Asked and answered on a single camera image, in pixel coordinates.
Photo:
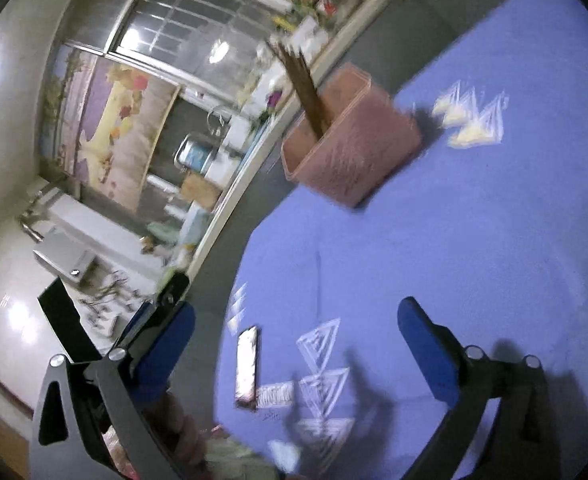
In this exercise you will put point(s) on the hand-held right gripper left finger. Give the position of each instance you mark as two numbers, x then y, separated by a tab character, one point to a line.
166	350

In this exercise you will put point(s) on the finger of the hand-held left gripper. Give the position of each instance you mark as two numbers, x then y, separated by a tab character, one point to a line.
176	287

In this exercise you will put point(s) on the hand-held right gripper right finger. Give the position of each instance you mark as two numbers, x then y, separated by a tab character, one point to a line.
428	355

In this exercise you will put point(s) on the pink perforated plastic basket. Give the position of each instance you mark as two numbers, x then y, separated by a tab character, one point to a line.
358	155

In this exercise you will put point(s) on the bundle of brown chopsticks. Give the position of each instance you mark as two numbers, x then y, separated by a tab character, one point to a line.
309	95

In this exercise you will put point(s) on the pile of metal tools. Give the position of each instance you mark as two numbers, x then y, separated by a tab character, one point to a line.
106	305

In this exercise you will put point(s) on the silver metal box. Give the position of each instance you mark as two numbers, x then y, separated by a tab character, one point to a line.
64	257

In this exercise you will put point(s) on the black smartphone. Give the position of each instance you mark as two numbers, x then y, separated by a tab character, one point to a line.
248	365

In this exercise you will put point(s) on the brown board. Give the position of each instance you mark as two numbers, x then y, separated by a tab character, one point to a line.
199	192

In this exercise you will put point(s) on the blue printed tablecloth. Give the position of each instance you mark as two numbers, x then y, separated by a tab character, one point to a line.
473	235

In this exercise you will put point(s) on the chrome faucet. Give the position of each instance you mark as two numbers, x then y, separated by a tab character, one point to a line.
219	108

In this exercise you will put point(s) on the window with metal grille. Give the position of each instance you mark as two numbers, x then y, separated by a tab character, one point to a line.
184	35

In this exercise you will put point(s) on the floral wall poster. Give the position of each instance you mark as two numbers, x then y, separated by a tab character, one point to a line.
114	125

